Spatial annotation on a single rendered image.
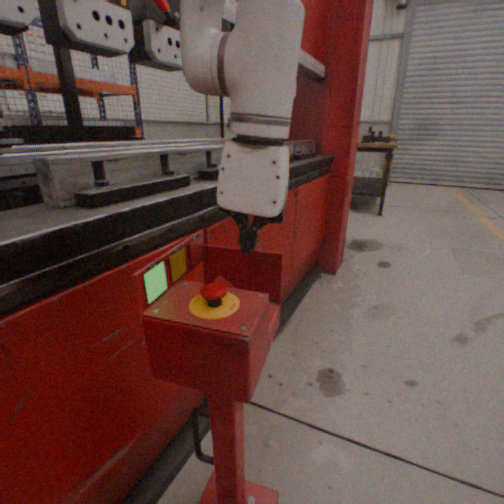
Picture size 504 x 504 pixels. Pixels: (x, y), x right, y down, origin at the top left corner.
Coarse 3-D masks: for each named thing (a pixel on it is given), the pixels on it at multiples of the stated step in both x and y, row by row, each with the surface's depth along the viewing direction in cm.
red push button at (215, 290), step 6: (210, 282) 41; (216, 282) 41; (204, 288) 40; (210, 288) 40; (216, 288) 40; (222, 288) 40; (204, 294) 39; (210, 294) 39; (216, 294) 39; (222, 294) 39; (210, 300) 40; (216, 300) 40; (210, 306) 40; (216, 306) 40
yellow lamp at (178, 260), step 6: (180, 252) 47; (174, 258) 45; (180, 258) 47; (174, 264) 45; (180, 264) 47; (174, 270) 46; (180, 270) 47; (186, 270) 49; (174, 276) 46; (180, 276) 48
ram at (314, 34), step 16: (304, 0) 133; (320, 0) 150; (224, 16) 85; (304, 16) 136; (320, 16) 154; (304, 32) 139; (320, 32) 158; (304, 48) 143; (320, 48) 163; (304, 64) 146
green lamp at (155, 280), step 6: (162, 264) 42; (156, 270) 41; (162, 270) 42; (144, 276) 39; (150, 276) 40; (156, 276) 41; (162, 276) 42; (150, 282) 40; (156, 282) 41; (162, 282) 43; (150, 288) 40; (156, 288) 41; (162, 288) 43; (150, 294) 40; (156, 294) 42; (150, 300) 40
